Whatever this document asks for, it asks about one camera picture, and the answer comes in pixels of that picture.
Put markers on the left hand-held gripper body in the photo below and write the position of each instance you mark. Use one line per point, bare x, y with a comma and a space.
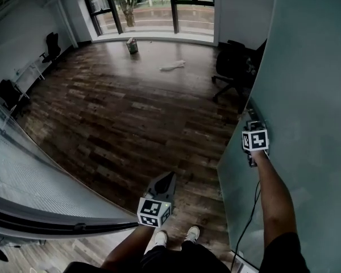
154, 209

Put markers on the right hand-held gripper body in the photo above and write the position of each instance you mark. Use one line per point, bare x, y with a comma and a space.
255, 139

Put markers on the frosted glass door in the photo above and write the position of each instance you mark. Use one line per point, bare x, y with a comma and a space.
301, 81

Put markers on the person's left forearm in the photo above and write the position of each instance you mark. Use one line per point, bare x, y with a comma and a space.
128, 249

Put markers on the person's right forearm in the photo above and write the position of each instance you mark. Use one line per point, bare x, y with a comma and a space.
272, 198

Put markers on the person's left white shoe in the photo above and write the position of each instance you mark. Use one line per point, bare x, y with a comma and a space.
161, 238

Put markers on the person's white shoe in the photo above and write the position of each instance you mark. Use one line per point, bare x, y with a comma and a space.
161, 238
192, 233

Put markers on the person's right white shoe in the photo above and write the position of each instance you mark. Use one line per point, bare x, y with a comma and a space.
192, 233

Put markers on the person's black shorts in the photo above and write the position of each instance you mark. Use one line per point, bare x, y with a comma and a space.
187, 257

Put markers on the black office chair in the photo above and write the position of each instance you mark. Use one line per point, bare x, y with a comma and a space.
52, 45
230, 64
8, 92

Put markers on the white cloth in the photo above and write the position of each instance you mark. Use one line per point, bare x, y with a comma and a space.
173, 65

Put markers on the person's black shirt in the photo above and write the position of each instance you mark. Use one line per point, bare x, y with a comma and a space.
284, 257

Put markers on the glass partition with white blinds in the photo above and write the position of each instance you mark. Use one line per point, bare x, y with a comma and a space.
31, 181

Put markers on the large black framed window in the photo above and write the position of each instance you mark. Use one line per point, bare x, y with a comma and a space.
173, 10

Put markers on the green bucket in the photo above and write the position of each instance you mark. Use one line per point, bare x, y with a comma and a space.
132, 47

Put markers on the green tree outside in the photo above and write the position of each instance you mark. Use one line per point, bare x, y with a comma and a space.
129, 13

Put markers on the white desk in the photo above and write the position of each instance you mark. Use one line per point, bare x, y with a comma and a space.
25, 72

